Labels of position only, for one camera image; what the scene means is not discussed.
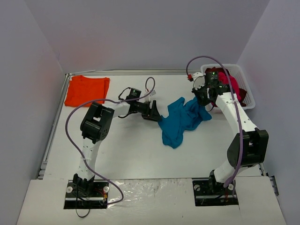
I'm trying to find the teal blue t shirt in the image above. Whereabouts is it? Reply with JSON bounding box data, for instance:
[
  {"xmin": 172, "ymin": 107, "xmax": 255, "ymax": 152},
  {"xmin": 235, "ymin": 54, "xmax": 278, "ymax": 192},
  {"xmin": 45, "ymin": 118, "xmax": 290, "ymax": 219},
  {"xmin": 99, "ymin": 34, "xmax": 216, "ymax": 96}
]
[{"xmin": 158, "ymin": 97, "xmax": 212, "ymax": 149}]

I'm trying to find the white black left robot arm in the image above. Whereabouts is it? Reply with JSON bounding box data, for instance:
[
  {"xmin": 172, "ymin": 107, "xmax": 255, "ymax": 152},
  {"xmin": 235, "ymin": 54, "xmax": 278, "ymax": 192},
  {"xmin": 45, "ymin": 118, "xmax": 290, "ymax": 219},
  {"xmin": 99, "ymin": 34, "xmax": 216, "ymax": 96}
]
[{"xmin": 73, "ymin": 88, "xmax": 162, "ymax": 196}]

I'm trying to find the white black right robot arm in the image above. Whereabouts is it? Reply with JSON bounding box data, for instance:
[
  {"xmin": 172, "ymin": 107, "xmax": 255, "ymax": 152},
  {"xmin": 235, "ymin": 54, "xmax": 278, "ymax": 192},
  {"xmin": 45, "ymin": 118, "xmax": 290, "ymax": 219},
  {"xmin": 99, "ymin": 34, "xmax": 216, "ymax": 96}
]
[{"xmin": 189, "ymin": 72, "xmax": 269, "ymax": 194}]

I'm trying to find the pink magenta t shirt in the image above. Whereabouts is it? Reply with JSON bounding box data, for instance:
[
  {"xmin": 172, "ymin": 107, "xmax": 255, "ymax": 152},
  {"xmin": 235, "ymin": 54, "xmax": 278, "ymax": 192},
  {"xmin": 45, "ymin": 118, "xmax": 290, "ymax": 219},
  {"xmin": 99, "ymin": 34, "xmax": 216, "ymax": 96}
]
[{"xmin": 218, "ymin": 72, "xmax": 241, "ymax": 101}]

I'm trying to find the dark maroon t shirt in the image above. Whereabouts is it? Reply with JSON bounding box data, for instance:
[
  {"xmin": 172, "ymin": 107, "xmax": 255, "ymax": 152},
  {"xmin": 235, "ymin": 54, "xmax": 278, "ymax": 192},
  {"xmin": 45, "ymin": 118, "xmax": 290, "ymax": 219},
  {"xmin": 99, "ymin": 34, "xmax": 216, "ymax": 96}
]
[{"xmin": 205, "ymin": 67, "xmax": 247, "ymax": 107}]

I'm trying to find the white plastic laundry basket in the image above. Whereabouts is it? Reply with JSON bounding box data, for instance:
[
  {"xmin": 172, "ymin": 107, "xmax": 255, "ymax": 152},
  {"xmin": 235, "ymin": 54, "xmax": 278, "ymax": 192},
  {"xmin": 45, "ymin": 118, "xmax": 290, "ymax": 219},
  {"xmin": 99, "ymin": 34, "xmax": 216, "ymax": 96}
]
[{"xmin": 201, "ymin": 63, "xmax": 255, "ymax": 111}]

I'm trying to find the folded orange t shirt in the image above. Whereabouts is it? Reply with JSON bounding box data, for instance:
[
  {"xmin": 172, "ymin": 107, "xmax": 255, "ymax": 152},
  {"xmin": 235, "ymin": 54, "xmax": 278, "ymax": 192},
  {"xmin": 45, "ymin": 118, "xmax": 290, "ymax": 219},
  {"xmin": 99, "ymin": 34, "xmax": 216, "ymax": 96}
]
[{"xmin": 64, "ymin": 75, "xmax": 110, "ymax": 107}]

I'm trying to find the white front cover board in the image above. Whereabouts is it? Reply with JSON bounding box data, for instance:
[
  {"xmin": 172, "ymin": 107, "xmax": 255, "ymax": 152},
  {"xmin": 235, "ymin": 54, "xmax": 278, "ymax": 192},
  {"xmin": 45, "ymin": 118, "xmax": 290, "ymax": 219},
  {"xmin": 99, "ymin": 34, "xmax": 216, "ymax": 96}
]
[{"xmin": 18, "ymin": 176, "xmax": 285, "ymax": 225}]

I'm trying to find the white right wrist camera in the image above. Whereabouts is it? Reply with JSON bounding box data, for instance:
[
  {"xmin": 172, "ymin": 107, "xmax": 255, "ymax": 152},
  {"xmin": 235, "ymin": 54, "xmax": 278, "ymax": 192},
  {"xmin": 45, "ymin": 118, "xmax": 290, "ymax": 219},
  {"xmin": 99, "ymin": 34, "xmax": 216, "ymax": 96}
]
[{"xmin": 187, "ymin": 72, "xmax": 205, "ymax": 90}]

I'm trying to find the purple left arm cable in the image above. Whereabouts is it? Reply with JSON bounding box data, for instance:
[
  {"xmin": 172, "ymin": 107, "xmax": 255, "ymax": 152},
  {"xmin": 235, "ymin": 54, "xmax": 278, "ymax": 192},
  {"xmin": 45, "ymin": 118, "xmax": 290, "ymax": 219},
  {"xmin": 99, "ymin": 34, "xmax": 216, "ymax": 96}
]
[{"xmin": 65, "ymin": 77, "xmax": 157, "ymax": 208}]

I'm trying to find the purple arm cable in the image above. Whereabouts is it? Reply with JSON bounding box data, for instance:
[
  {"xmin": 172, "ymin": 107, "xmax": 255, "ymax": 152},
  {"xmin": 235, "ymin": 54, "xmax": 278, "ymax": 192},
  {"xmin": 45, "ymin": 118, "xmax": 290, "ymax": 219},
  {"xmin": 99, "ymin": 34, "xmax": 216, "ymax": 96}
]
[
  {"xmin": 186, "ymin": 55, "xmax": 246, "ymax": 196},
  {"xmin": 65, "ymin": 77, "xmax": 157, "ymax": 208}
]

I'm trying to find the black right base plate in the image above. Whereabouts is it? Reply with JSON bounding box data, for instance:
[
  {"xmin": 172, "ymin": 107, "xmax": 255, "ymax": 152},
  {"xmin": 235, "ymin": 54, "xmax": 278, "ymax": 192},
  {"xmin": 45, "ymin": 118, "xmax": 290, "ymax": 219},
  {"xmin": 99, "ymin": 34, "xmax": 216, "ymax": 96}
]
[{"xmin": 192, "ymin": 178, "xmax": 239, "ymax": 207}]

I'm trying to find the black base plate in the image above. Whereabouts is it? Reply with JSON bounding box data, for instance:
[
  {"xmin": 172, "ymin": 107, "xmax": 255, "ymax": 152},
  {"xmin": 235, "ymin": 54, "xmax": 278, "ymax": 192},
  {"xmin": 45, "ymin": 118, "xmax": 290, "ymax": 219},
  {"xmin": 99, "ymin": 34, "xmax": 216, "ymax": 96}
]
[
  {"xmin": 64, "ymin": 180, "xmax": 110, "ymax": 210},
  {"xmin": 192, "ymin": 178, "xmax": 239, "ymax": 207}
]

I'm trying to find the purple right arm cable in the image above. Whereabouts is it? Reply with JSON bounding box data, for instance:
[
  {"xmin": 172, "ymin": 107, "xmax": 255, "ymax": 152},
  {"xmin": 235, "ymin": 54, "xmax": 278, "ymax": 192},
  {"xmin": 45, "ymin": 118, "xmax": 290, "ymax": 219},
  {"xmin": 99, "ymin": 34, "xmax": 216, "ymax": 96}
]
[{"xmin": 186, "ymin": 55, "xmax": 246, "ymax": 196}]

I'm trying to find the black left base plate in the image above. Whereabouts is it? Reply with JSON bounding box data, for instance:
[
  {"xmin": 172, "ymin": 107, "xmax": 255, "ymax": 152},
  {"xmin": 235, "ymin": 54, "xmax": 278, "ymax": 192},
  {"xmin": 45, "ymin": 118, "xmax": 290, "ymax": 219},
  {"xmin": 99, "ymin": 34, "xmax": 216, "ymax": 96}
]
[{"xmin": 64, "ymin": 180, "xmax": 110, "ymax": 210}]

